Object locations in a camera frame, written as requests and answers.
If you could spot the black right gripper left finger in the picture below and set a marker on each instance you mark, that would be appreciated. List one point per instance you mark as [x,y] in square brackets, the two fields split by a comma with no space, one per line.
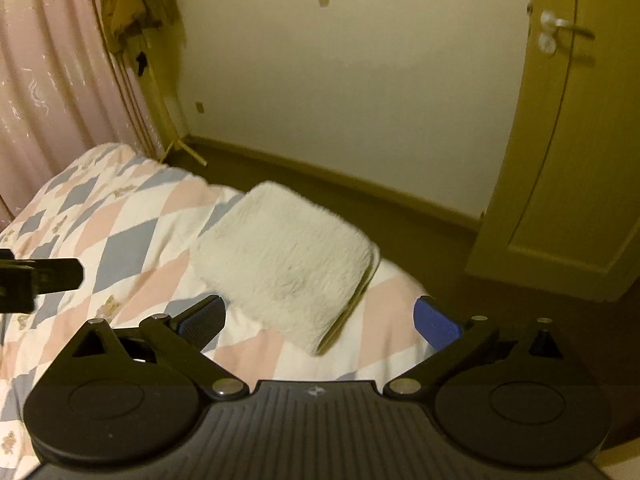
[125,396]

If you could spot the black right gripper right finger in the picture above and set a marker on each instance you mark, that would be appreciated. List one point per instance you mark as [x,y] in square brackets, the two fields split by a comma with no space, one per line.
[511,396]

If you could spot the cream fleece jacket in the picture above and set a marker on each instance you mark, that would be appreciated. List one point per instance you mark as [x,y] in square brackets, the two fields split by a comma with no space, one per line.
[288,264]

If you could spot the brown hanging clothes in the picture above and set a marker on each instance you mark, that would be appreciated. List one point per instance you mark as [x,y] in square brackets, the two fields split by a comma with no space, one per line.
[123,20]

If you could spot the pink blue checkered quilt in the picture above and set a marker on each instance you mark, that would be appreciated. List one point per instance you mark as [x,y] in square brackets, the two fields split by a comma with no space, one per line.
[131,221]

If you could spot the pink curtain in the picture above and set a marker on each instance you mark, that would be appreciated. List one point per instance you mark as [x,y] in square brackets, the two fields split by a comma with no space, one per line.
[62,93]

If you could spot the yellow wooden door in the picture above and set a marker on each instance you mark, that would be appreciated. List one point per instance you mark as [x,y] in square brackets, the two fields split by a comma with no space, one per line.
[564,216]

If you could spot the silver door handle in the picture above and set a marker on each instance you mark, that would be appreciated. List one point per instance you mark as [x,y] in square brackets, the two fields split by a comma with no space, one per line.
[551,25]

